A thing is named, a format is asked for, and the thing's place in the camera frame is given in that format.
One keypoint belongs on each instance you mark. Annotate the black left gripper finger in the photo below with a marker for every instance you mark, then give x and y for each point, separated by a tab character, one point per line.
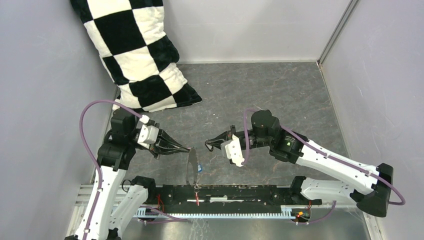
170	151
169	142

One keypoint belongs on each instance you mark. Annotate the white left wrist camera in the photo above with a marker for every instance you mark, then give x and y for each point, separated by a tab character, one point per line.
148	133

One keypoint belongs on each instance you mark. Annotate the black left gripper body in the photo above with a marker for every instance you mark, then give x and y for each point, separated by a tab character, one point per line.
154	147

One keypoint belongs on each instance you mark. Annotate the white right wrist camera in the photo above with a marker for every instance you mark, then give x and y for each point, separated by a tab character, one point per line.
232	150

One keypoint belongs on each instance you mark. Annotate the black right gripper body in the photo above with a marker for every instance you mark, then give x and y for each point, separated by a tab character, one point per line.
250	138

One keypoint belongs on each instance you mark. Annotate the aluminium corner frame post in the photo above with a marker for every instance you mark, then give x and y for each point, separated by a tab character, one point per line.
349	10

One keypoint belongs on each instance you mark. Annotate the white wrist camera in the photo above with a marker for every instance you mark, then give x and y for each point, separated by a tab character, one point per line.
148	133
232	150

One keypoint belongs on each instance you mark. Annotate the white slotted cable duct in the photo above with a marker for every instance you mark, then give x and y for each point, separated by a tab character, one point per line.
284	213

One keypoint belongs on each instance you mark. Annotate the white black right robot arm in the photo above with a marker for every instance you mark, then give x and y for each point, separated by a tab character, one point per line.
366	185

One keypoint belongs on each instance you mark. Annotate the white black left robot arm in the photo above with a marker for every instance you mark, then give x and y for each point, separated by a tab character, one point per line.
129	132

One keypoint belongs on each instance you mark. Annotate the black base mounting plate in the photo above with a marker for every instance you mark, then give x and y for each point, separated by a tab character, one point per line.
214	199

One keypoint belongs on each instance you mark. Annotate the red capped key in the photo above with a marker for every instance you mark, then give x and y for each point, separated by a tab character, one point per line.
196	195

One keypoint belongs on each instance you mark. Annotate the black white checkered pillow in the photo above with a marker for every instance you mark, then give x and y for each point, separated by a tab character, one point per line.
136	52

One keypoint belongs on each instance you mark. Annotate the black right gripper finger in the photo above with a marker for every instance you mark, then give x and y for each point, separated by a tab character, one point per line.
217	144
223	137

